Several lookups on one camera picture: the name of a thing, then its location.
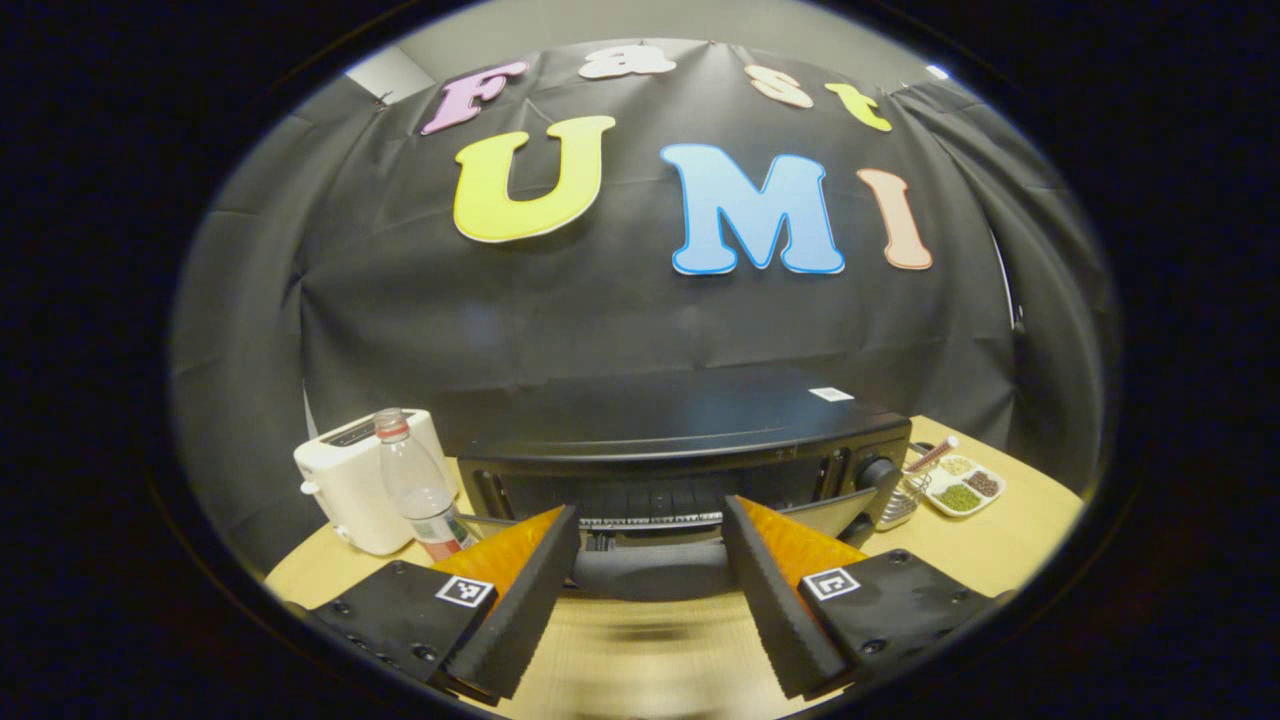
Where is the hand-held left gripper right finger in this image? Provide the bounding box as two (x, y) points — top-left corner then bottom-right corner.
(722, 495), (1001, 701)

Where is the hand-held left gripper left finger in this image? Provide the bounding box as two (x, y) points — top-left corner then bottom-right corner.
(308, 505), (583, 701)

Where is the black electric oven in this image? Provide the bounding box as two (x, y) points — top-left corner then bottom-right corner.
(455, 365), (913, 603)

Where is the clear plastic bottle red label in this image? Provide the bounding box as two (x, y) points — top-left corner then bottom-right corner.
(373, 408), (473, 563)

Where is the white toaster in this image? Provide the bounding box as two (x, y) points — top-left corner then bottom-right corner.
(293, 408), (461, 557)

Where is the white divided dish with beans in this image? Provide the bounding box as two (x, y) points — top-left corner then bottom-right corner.
(922, 452), (1006, 519)

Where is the red and white stick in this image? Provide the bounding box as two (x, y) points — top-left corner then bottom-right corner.
(905, 435), (961, 476)

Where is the black backdrop cloth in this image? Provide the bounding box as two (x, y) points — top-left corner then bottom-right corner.
(170, 38), (1121, 571)

